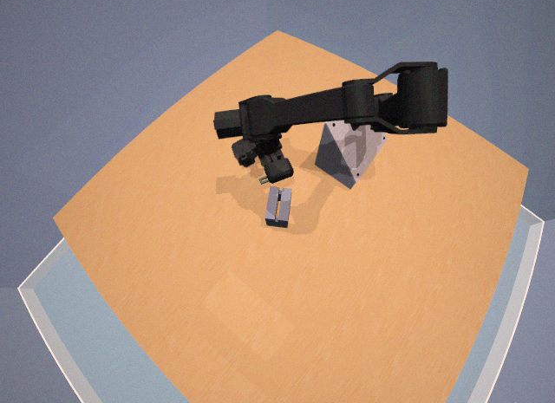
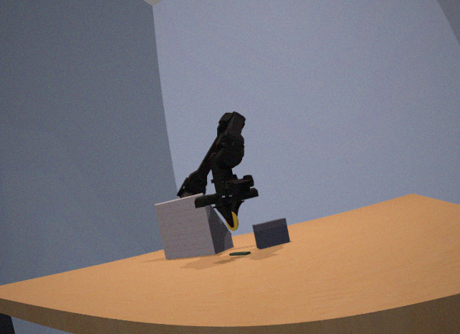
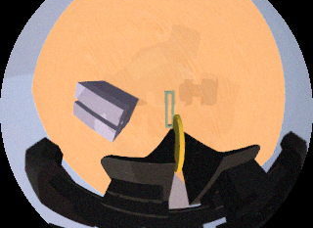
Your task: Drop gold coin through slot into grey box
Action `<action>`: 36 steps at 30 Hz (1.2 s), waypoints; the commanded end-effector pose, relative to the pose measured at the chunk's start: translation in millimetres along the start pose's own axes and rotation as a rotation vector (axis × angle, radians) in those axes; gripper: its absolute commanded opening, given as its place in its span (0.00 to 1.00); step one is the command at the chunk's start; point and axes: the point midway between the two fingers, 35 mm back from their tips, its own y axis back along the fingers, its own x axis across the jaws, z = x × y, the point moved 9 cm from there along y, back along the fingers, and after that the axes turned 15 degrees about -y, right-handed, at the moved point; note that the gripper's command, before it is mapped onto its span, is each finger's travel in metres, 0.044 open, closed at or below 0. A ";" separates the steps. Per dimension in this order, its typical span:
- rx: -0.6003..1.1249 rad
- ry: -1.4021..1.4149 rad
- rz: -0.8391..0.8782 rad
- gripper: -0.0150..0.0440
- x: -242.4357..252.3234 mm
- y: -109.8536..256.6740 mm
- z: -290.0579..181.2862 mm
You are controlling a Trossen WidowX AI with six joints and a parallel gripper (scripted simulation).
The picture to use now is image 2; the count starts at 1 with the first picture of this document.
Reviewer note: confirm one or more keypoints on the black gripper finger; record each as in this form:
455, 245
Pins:
225, 211
235, 206

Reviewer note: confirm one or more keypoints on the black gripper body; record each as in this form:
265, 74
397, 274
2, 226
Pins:
217, 198

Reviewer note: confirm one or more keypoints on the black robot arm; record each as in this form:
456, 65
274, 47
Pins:
225, 153

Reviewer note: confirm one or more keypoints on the gold coin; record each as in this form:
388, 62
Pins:
236, 222

